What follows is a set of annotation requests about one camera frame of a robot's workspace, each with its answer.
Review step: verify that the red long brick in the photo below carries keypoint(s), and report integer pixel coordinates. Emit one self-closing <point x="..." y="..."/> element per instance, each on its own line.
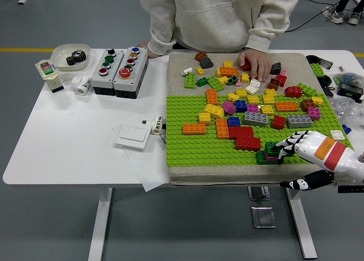
<point x="247" y="143"/>
<point x="240" y="132"/>

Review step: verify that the white table leg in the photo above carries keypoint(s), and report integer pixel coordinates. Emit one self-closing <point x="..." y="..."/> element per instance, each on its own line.
<point x="300" y="215"/>
<point x="102" y="215"/>

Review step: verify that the pink tiny brick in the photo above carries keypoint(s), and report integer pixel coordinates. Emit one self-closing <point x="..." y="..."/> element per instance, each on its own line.
<point x="238" y="82"/>
<point x="284" y="72"/>

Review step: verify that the white red-green pushbutton switch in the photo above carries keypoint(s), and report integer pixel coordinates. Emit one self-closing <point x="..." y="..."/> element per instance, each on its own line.
<point x="54" y="82"/>

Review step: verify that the magenta square brick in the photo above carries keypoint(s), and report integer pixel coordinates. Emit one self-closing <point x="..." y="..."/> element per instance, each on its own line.
<point x="313" y="113"/>

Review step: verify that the person's left hand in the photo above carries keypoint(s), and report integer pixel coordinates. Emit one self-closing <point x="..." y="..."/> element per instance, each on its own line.
<point x="260" y="62"/>

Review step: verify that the lime green long brick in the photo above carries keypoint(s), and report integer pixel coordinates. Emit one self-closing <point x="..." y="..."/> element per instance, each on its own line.
<point x="190" y="81"/>
<point x="215" y="83"/>
<point x="317" y="69"/>
<point x="308" y="89"/>

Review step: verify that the small grey cube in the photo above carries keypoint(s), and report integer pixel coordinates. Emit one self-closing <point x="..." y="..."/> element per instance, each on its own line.
<point x="145" y="121"/>

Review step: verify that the red square brick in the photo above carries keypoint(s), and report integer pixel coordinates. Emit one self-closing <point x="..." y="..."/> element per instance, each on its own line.
<point x="278" y="122"/>
<point x="245" y="67"/>
<point x="282" y="79"/>

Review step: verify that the clear bag of small parts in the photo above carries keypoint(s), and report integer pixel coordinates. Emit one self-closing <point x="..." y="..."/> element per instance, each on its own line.
<point x="348" y="78"/>

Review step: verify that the green studded baseplate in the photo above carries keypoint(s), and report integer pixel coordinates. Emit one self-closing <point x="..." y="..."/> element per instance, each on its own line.
<point x="185" y="153"/>

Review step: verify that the dark grey slope brick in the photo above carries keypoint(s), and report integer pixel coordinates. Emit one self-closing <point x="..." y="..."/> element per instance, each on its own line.
<point x="276" y="69"/>
<point x="206" y="62"/>

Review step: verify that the person's right forearm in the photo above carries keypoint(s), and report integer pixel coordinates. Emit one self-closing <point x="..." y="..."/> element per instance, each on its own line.
<point x="160" y="39"/>

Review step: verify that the yellow arch brick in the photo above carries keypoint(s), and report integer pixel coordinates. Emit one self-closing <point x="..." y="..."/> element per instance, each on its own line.
<point x="214" y="111"/>

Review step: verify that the grey metal table bracket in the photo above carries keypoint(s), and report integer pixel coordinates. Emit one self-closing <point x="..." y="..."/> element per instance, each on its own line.
<point x="257" y="193"/>

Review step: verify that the pink square brick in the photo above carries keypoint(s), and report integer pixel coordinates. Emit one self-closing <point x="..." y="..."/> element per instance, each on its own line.
<point x="252" y="107"/>
<point x="271" y="159"/>

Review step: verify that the white printed label strip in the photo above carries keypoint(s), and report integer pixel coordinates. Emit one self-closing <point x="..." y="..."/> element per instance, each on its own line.
<point x="162" y="138"/>

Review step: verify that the brown square brick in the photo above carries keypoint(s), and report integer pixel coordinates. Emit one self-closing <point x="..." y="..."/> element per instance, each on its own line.
<point x="307" y="104"/>
<point x="200" y="55"/>

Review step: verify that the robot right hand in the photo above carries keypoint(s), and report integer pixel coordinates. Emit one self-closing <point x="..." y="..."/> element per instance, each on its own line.
<point x="315" y="148"/>

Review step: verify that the blue square brick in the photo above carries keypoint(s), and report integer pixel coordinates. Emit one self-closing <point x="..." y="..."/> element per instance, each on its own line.
<point x="233" y="121"/>
<point x="240" y="105"/>

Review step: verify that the brown upturned brick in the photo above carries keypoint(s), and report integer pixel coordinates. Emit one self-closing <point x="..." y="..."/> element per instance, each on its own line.
<point x="274" y="83"/>

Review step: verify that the white flat square brick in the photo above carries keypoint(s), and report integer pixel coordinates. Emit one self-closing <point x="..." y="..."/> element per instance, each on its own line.
<point x="337" y="133"/>

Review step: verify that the dark green long brick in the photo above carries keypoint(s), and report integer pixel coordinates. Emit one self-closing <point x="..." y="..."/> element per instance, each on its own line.
<point x="268" y="150"/>
<point x="260" y="158"/>

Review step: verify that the person's right hand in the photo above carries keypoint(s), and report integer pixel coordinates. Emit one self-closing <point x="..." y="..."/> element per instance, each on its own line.
<point x="144" y="44"/>

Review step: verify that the person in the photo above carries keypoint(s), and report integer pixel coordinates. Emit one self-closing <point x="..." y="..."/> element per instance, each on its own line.
<point x="337" y="16"/>
<point x="213" y="16"/>

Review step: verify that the small metal screw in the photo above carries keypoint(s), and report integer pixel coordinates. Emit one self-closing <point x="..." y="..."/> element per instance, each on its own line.
<point x="340" y="66"/>

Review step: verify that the grey four-button control box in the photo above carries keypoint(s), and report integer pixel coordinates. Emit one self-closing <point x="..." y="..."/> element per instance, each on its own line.
<point x="98" y="82"/>

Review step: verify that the white wall switch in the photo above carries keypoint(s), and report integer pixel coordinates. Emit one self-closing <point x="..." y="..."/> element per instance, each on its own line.
<point x="132" y="136"/>

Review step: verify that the orange long brick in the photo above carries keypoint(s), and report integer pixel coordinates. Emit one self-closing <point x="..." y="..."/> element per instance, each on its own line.
<point x="222" y="129"/>
<point x="194" y="129"/>
<point x="286" y="106"/>
<point x="229" y="71"/>
<point x="211" y="96"/>

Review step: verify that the black flat clip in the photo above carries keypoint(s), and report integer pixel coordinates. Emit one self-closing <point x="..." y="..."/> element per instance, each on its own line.
<point x="328" y="91"/>

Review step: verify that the grey long brick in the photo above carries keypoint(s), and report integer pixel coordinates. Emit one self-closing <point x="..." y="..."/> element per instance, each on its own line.
<point x="256" y="119"/>
<point x="298" y="120"/>

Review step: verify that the white upturned square brick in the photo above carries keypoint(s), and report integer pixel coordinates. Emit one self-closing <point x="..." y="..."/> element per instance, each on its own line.
<point x="252" y="88"/>

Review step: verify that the clear plastic cap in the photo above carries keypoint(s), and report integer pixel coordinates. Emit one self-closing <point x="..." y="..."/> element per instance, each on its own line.
<point x="66" y="78"/>

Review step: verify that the red rounded brick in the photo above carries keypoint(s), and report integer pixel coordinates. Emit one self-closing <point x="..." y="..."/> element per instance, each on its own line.
<point x="293" y="91"/>

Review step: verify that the yellow square brick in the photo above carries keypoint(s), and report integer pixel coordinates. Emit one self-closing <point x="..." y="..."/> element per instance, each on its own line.
<point x="204" y="118"/>
<point x="241" y="92"/>
<point x="270" y="91"/>
<point x="228" y="63"/>
<point x="266" y="109"/>
<point x="232" y="97"/>
<point x="223" y="80"/>
<point x="253" y="99"/>
<point x="268" y="99"/>

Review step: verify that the yellow small brick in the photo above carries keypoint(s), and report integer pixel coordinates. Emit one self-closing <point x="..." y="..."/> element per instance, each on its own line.
<point x="317" y="99"/>
<point x="218" y="72"/>
<point x="200" y="70"/>
<point x="245" y="78"/>

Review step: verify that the grey emergency-stop control box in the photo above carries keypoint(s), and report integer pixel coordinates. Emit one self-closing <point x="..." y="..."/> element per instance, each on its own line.
<point x="136" y="82"/>

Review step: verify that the white labelled pipe fitting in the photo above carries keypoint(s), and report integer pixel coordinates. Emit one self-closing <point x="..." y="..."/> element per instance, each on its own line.
<point x="156" y="124"/>

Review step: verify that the white bowl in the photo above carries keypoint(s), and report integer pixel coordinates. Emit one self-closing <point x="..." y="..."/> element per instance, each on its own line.
<point x="61" y="56"/>

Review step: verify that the clear crumpled plastic bag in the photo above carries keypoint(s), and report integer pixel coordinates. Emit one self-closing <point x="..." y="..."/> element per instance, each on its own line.
<point x="345" y="110"/>

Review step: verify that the magenta rounded brick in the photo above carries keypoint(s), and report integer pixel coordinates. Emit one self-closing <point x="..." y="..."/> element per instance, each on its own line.
<point x="229" y="107"/>

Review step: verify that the black module with green terminal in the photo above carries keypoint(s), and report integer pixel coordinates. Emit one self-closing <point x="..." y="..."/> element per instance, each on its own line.
<point x="351" y="90"/>

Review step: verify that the white pipe tee fitting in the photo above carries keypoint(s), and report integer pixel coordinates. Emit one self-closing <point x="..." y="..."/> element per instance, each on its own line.
<point x="82" y="86"/>

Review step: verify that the metal floor socket box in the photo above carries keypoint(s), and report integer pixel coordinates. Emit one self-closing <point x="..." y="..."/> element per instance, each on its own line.
<point x="263" y="217"/>

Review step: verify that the dark green upturned brick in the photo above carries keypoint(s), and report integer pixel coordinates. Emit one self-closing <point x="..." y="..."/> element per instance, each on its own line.
<point x="233" y="80"/>

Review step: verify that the black metal gear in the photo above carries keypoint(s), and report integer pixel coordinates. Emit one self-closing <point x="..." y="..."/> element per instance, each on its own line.
<point x="76" y="57"/>

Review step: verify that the blue small brick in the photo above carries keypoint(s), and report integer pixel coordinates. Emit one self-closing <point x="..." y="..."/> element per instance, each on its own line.
<point x="347" y="129"/>

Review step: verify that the person's left forearm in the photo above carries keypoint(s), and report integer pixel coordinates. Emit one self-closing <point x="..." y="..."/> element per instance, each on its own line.
<point x="264" y="36"/>

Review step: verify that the black table control panel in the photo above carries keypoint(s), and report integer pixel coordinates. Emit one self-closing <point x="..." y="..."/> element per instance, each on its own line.
<point x="351" y="189"/>

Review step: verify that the white small plastic piece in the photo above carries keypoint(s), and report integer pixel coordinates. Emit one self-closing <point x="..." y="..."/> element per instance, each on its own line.
<point x="187" y="71"/>

